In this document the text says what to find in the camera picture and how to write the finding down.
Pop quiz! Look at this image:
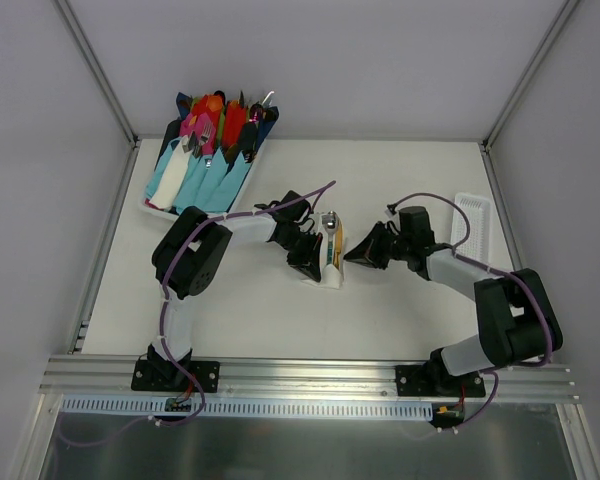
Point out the white paper napkin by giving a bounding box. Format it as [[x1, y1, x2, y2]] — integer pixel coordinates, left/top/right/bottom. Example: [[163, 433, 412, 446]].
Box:
[[302, 211, 346, 290]]

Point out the gold knife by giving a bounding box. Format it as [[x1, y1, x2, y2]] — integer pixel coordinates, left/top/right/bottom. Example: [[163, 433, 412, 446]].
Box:
[[332, 224, 344, 269]]

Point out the silver spoon teal handle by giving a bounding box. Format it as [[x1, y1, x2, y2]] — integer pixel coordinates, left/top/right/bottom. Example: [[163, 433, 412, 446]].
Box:
[[322, 211, 339, 265]]

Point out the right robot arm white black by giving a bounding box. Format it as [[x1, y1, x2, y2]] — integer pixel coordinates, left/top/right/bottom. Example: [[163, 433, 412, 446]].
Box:
[[344, 206, 564, 398]]

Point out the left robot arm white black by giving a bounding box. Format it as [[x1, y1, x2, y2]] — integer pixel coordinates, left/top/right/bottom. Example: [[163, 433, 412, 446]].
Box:
[[132, 190, 323, 392]]

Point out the white perforated utensil tray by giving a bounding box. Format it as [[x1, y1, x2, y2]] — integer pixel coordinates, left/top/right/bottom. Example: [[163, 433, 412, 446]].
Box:
[[450, 193, 491, 264]]

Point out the white tray of rolled napkins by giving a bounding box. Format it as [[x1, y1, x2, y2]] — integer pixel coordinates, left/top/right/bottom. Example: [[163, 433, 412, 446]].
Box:
[[140, 90, 280, 220]]

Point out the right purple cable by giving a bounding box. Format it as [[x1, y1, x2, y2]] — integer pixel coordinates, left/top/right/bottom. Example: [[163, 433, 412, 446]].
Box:
[[387, 192, 554, 436]]

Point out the purple cable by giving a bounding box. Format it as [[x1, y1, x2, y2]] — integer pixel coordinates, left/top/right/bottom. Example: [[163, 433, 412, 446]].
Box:
[[387, 192, 554, 436], [157, 179, 337, 426]]

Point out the white slotted cable duct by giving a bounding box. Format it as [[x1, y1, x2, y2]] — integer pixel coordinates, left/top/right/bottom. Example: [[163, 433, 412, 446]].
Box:
[[61, 395, 434, 422]]

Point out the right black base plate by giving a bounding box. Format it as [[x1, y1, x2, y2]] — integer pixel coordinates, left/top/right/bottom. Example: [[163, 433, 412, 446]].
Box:
[[394, 364, 486, 398]]

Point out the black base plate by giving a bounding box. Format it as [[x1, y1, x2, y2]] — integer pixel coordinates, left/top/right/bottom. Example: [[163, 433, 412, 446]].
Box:
[[130, 358, 221, 393], [394, 364, 486, 398]]

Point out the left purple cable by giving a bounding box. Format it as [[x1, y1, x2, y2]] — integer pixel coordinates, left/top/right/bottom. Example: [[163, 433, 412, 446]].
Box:
[[157, 179, 337, 426]]

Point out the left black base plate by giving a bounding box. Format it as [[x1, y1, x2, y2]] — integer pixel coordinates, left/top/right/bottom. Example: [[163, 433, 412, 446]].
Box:
[[130, 358, 221, 393]]

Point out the aluminium mounting rail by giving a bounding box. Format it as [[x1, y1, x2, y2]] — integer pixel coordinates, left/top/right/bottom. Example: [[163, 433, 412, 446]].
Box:
[[39, 354, 581, 404]]

